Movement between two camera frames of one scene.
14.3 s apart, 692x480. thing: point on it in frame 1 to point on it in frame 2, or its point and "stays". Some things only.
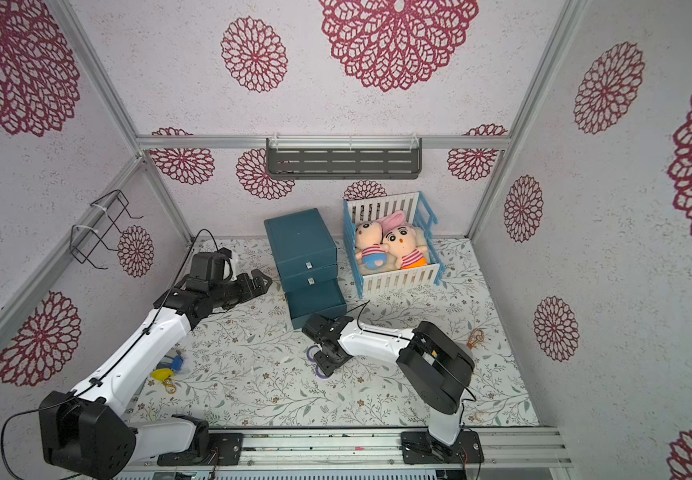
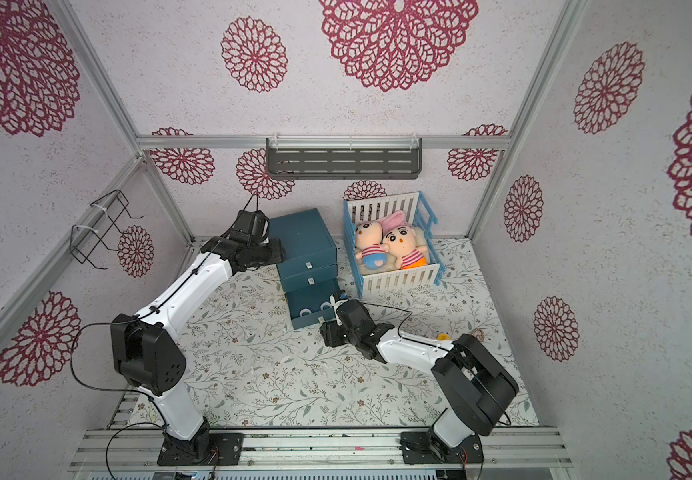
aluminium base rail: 357,450 stays
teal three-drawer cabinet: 307,264 stays
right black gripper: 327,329 to 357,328
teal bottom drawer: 324,298 stays
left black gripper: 259,286 to 277,253
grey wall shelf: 343,157 stays
